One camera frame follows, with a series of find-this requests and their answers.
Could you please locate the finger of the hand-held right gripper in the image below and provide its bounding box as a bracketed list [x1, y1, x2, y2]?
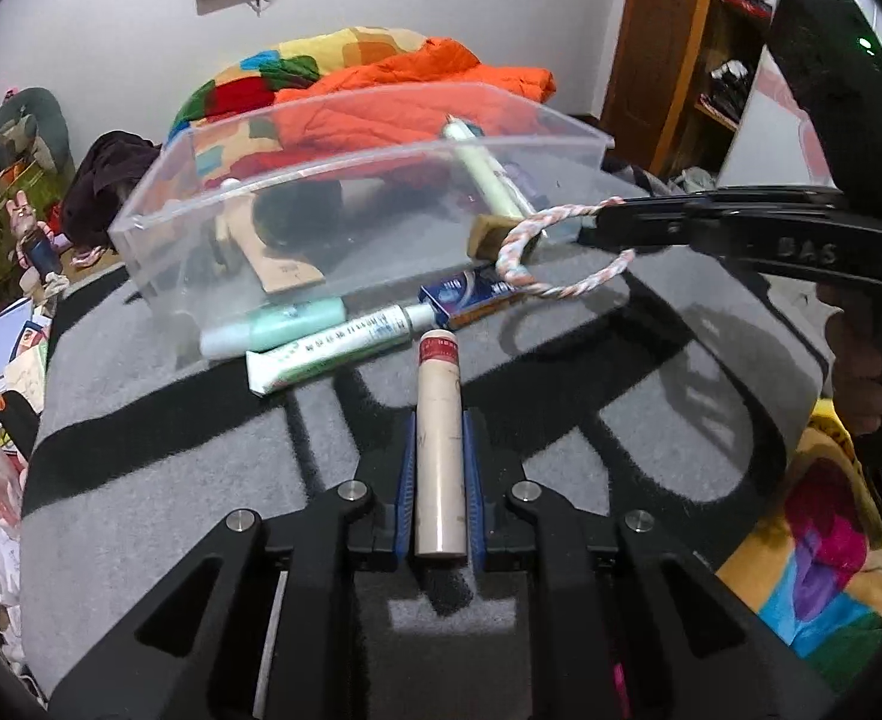
[577, 208, 882, 286]
[606, 191, 847, 215]

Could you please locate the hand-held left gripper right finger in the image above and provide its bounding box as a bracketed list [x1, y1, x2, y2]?
[462, 409, 839, 720]

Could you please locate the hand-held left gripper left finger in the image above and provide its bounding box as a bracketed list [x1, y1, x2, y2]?
[47, 409, 421, 720]

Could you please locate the beige tube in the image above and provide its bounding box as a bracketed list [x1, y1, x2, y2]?
[413, 328, 466, 560]

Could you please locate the pink white rope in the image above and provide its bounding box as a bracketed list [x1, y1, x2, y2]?
[495, 196, 637, 299]

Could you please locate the wooden block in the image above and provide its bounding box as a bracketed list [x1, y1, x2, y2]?
[467, 211, 547, 265]

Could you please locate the clear plastic box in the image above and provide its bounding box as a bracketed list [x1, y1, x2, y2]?
[107, 79, 616, 323]

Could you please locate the light green tube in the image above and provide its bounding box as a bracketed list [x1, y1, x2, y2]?
[441, 114, 536, 222]

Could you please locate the wooden brush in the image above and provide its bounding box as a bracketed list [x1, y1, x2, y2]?
[212, 191, 327, 295]

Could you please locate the person's right hand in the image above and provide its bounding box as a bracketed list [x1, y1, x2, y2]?
[820, 285, 882, 436]

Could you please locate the green white toothpaste tube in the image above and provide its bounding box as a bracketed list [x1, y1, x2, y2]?
[246, 302, 442, 396]

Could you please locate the wooden bookshelf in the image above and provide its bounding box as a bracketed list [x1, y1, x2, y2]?
[602, 0, 783, 181]

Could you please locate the blue toothpaste box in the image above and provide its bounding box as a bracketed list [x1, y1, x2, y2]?
[418, 266, 528, 331]

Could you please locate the mint green tube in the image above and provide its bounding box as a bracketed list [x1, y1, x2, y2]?
[199, 296, 348, 359]

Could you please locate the orange jacket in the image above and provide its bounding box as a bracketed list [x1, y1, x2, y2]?
[272, 37, 558, 173]

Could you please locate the dark cloth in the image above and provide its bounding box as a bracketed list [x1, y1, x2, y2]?
[61, 131, 164, 248]

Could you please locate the rabbit toy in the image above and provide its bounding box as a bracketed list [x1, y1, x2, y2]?
[7, 195, 63, 275]

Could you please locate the grey neck pillow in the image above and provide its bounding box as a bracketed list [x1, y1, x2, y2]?
[0, 86, 74, 173]

